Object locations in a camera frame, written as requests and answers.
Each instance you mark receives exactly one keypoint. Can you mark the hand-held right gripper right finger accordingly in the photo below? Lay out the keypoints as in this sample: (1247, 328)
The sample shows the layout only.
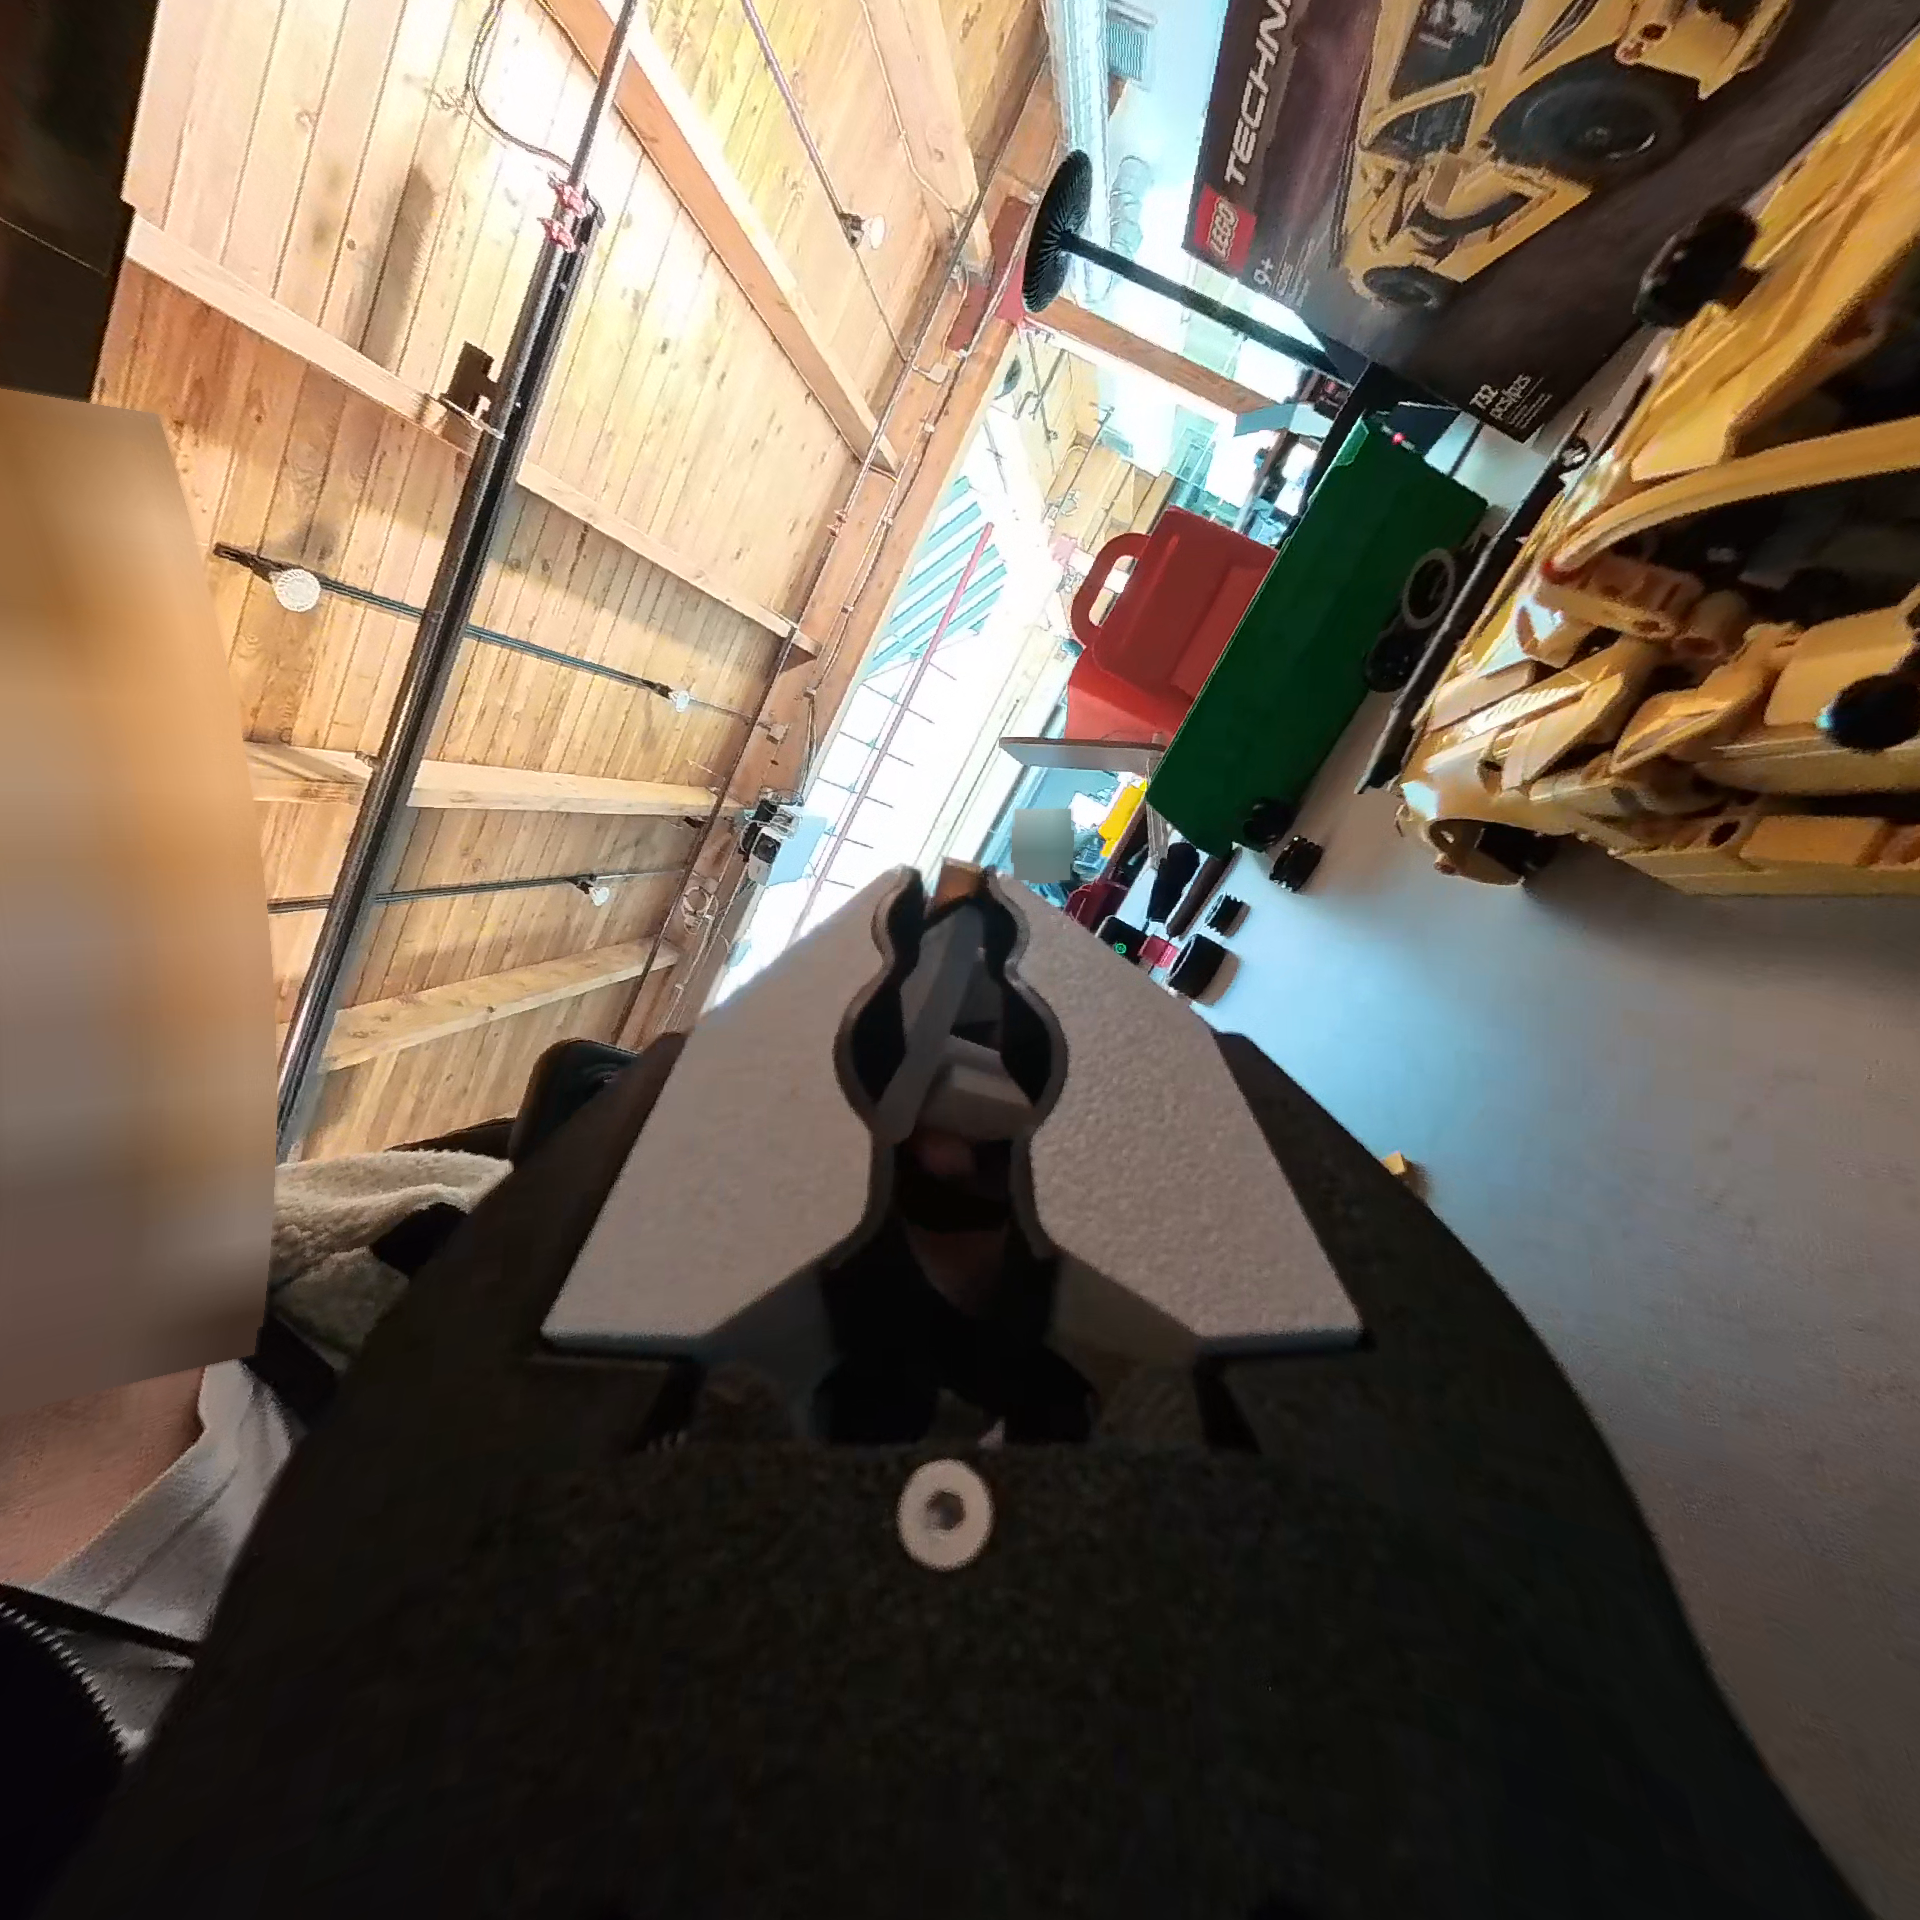
(1201, 1184)

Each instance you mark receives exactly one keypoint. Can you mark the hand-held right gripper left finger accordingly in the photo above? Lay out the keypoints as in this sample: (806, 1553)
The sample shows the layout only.
(705, 1184)

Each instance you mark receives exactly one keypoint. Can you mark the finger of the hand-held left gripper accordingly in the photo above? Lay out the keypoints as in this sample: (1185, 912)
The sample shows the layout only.
(934, 990)

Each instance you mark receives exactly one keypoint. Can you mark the yellow toy brick car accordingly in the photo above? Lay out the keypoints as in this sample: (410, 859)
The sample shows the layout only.
(1724, 720)

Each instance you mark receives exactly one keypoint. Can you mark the grey desk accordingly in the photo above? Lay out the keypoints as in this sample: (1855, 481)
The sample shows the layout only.
(1652, 1201)

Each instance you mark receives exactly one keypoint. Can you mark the black ridged toy part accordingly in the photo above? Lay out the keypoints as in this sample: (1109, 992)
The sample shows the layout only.
(1229, 915)
(1201, 966)

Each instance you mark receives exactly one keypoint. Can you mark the brown fleece-lined jacket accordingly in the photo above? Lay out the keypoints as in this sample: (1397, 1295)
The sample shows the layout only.
(361, 1230)

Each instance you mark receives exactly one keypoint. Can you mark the green plastic bin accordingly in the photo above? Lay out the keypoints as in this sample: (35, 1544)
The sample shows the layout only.
(1306, 646)

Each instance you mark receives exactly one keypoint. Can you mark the grey shirt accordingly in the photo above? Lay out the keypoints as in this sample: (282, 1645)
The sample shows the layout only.
(165, 1545)

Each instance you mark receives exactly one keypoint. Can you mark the toy car set box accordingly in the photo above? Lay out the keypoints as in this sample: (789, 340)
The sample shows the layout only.
(1300, 165)

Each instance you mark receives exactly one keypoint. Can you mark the black ceiling rail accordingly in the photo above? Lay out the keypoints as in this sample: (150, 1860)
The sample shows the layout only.
(457, 599)

